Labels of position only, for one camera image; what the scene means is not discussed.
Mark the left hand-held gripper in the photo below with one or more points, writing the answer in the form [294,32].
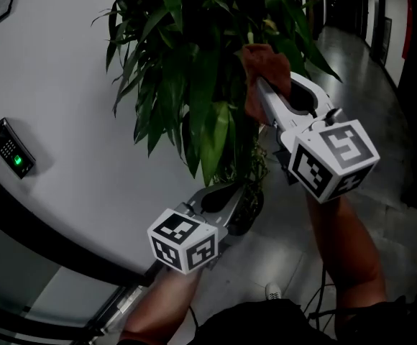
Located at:
[185,241]

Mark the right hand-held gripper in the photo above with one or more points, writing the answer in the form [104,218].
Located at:
[332,156]

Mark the reddish-brown cleaning cloth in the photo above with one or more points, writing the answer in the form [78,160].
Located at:
[266,63]

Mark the tall green leafy plant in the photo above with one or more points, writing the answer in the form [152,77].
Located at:
[201,85]

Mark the person's right forearm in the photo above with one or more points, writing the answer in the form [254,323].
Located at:
[345,250]

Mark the person's left forearm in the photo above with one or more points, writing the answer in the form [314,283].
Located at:
[161,307]

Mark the black plant pot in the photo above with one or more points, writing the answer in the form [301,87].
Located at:
[248,217]

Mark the dark framed corridor door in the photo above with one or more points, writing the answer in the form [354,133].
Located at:
[382,41]

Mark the person's white shoe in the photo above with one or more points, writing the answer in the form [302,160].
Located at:
[273,291]

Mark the person's black shorts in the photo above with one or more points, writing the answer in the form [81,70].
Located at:
[266,325]

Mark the black framed glass door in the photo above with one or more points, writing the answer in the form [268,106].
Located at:
[32,282]

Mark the black fingerprint access keypad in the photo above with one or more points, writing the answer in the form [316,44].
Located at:
[11,147]

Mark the red wall banner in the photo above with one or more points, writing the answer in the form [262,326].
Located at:
[407,27]

